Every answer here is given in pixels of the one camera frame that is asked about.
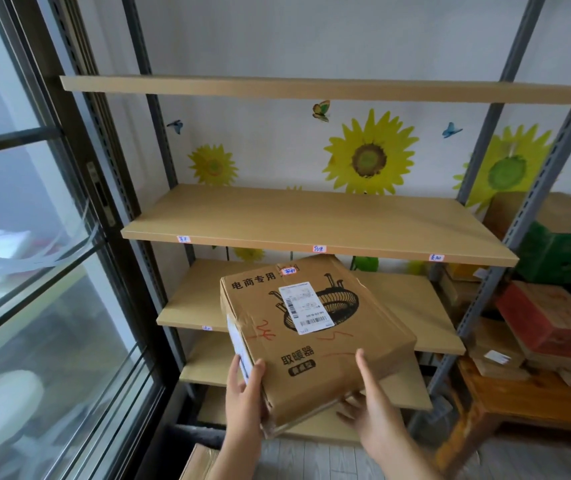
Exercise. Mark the metal window latch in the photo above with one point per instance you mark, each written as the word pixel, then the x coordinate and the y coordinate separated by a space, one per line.
pixel 100 194

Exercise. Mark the brown box with white label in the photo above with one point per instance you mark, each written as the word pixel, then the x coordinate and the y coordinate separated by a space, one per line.
pixel 495 344

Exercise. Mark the person's left thumb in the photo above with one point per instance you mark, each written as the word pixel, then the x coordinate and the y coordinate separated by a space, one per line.
pixel 258 377

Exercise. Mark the wooden shelf board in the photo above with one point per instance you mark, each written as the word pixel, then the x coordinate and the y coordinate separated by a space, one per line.
pixel 210 362
pixel 325 428
pixel 315 219
pixel 315 89
pixel 195 299

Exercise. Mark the blue butterfly wall sticker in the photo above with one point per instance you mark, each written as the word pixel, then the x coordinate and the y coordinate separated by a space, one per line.
pixel 450 130
pixel 176 126

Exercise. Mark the green cardboard box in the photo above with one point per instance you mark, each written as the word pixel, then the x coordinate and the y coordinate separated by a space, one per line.
pixel 565 259

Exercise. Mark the person's left hand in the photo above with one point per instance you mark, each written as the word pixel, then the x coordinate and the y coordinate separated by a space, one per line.
pixel 244 409

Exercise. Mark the dark window frame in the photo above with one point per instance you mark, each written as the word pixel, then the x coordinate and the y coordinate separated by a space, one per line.
pixel 40 144

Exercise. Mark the person's right hand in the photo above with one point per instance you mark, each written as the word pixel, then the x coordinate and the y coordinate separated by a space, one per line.
pixel 380 424

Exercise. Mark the small yellow sunflower wall sticker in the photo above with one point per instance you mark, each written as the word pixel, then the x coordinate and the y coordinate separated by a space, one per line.
pixel 213 165

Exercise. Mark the yellow green butterfly wall sticker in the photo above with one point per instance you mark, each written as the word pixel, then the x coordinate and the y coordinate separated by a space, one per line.
pixel 321 110

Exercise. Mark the green leaf wall sticker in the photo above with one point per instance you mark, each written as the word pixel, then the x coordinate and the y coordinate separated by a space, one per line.
pixel 365 263

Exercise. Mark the grey metal rack upright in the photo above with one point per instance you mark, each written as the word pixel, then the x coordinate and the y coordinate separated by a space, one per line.
pixel 540 194
pixel 100 144
pixel 508 79
pixel 158 124

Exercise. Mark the white round stool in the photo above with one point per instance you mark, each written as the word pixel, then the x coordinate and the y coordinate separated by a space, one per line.
pixel 0 414

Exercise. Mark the person's right thumb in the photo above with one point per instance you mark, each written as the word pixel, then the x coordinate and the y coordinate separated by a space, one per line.
pixel 367 372

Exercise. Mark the cardboard box with heater print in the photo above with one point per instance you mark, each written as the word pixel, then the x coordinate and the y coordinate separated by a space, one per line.
pixel 315 344

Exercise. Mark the red cardboard box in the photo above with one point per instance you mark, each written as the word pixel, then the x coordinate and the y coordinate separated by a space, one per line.
pixel 550 314

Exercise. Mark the person's left forearm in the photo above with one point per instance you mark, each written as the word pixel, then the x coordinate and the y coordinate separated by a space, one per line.
pixel 238 459

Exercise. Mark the wooden table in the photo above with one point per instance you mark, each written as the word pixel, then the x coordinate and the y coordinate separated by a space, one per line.
pixel 515 399

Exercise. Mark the green-centred sunflower wall sticker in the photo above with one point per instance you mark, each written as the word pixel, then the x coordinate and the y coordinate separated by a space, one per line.
pixel 508 169

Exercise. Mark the large plain brown cardboard box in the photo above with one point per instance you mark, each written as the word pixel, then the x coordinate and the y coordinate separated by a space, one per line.
pixel 565 209

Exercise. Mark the large yellow sunflower wall sticker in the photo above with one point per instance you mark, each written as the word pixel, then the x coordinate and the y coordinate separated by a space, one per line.
pixel 369 154

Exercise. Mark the person's right forearm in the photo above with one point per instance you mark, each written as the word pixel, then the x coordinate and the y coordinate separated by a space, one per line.
pixel 405 467

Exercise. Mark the yellow cardboard box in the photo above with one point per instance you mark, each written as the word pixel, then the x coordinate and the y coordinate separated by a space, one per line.
pixel 465 272

